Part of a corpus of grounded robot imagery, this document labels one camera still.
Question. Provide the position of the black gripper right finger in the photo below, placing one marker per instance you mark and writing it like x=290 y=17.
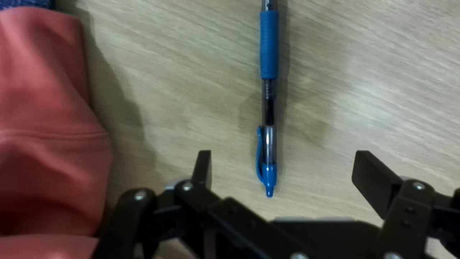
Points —
x=371 y=177

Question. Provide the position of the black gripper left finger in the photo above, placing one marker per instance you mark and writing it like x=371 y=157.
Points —
x=203 y=172

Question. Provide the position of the blue pen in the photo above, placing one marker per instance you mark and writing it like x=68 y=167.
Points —
x=269 y=47

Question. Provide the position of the orange cloth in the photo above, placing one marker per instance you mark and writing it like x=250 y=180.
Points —
x=43 y=119

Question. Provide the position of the blue cloth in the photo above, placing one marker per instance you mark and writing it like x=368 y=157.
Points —
x=23 y=3

